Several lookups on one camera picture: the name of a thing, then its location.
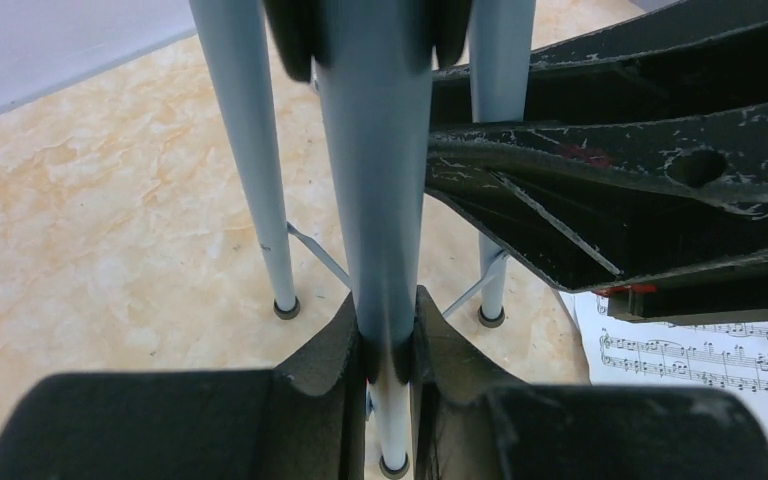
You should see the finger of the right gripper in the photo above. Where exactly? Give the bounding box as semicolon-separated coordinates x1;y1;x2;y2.
430;0;768;127

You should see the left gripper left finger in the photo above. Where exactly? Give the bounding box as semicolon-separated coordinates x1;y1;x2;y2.
0;300;365;479

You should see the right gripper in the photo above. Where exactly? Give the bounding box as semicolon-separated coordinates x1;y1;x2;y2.
426;103;768;325

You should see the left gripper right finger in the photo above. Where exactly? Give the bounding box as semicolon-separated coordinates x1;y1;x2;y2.
411;287;768;479

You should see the sheet music page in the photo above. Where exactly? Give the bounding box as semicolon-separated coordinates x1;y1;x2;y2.
560;293;768;431

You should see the blue music stand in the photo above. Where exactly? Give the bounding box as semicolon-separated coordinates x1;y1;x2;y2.
190;1;535;479

